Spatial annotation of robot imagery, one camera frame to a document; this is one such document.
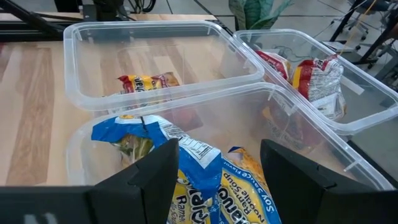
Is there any blue Maruchan noodle packet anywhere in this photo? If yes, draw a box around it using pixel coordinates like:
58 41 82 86
216 145 283 224
91 114 224 202
167 172 218 224

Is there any office chair base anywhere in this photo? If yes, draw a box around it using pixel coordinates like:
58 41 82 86
340 17 371 51

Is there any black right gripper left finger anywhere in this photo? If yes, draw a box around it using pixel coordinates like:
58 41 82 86
88 138 180 224

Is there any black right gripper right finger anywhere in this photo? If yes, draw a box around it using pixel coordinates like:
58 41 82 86
259 138 340 224

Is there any yellow Maruchan noodle packet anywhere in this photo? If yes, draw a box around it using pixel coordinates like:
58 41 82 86
117 71 181 96

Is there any red Maruchan noodle packet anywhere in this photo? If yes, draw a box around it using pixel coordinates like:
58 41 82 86
291 54 348 122
254 50 292 82

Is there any black metal stand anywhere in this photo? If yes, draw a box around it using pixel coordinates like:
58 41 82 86
328 0 398 66

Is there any green artificial potted plant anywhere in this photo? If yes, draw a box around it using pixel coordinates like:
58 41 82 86
228 0 295 31

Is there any clear plastic bin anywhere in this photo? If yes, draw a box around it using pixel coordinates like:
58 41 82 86
63 20 266 113
232 28 398 137
65 81 396 224

